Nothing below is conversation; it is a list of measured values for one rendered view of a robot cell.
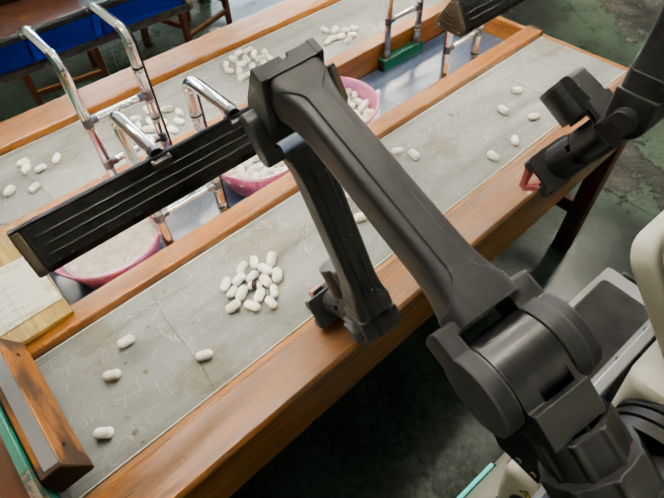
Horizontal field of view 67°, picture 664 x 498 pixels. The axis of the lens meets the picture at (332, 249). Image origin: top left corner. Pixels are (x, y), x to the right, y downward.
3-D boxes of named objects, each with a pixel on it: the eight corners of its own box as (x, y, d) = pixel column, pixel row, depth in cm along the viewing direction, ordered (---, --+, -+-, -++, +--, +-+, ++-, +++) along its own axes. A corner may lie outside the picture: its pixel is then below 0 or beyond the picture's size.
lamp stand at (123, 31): (190, 181, 138) (136, 25, 104) (124, 218, 130) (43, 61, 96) (156, 149, 148) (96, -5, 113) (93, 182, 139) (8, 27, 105)
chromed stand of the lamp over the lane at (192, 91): (280, 265, 119) (250, 107, 85) (209, 313, 111) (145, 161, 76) (233, 222, 128) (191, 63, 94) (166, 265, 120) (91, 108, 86)
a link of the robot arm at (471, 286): (218, 45, 50) (302, 3, 52) (242, 127, 62) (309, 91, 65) (524, 439, 36) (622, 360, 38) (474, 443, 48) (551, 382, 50)
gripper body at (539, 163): (520, 165, 80) (550, 142, 73) (558, 138, 84) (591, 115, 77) (544, 198, 79) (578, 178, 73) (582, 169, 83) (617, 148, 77)
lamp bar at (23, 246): (349, 103, 98) (349, 69, 92) (41, 281, 73) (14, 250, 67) (322, 86, 102) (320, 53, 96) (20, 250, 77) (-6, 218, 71)
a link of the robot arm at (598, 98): (639, 127, 62) (675, 101, 65) (582, 56, 63) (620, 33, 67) (572, 169, 73) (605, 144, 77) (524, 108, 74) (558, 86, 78)
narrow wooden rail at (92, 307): (535, 58, 176) (544, 29, 167) (31, 394, 103) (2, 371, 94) (522, 53, 179) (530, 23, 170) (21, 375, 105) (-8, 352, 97)
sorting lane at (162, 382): (623, 76, 157) (626, 69, 155) (80, 505, 83) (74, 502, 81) (540, 41, 171) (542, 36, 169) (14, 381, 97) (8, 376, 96)
